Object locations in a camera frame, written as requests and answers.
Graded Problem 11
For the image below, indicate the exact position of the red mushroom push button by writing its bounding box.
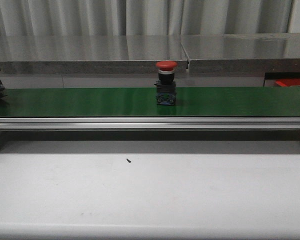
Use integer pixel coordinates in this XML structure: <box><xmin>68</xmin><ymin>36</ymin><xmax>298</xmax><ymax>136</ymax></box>
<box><xmin>155</xmin><ymin>60</ymin><xmax>178</xmax><ymax>106</ymax></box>

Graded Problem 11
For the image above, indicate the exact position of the grey curtain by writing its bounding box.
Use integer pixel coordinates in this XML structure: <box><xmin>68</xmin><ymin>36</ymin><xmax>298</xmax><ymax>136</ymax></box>
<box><xmin>0</xmin><ymin>0</ymin><xmax>300</xmax><ymax>36</ymax></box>

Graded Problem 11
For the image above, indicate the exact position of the grey stone slab left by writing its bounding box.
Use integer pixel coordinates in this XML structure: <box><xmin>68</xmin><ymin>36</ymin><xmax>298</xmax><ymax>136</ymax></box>
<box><xmin>0</xmin><ymin>35</ymin><xmax>188</xmax><ymax>75</ymax></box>

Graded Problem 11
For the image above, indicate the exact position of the grey stone slab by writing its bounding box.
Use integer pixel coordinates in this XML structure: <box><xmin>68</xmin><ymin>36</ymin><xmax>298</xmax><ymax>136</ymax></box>
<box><xmin>180</xmin><ymin>33</ymin><xmax>300</xmax><ymax>73</ymax></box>
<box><xmin>0</xmin><ymin>35</ymin><xmax>188</xmax><ymax>75</ymax></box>

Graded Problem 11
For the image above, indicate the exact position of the grey stone slab right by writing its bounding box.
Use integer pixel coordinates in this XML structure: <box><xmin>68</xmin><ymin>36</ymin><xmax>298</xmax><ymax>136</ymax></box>
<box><xmin>180</xmin><ymin>33</ymin><xmax>300</xmax><ymax>73</ymax></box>

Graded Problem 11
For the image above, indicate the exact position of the green conveyor belt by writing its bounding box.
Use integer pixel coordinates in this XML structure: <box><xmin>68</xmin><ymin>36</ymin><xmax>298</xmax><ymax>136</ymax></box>
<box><xmin>0</xmin><ymin>87</ymin><xmax>300</xmax><ymax>118</ymax></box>

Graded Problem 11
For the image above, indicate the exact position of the red plastic tray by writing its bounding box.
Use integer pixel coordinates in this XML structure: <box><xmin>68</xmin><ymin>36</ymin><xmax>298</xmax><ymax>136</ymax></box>
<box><xmin>275</xmin><ymin>78</ymin><xmax>300</xmax><ymax>87</ymax></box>

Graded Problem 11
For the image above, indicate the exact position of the aluminium conveyor frame rail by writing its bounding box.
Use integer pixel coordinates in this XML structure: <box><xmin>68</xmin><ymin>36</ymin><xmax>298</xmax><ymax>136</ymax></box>
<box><xmin>0</xmin><ymin>117</ymin><xmax>300</xmax><ymax>131</ymax></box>

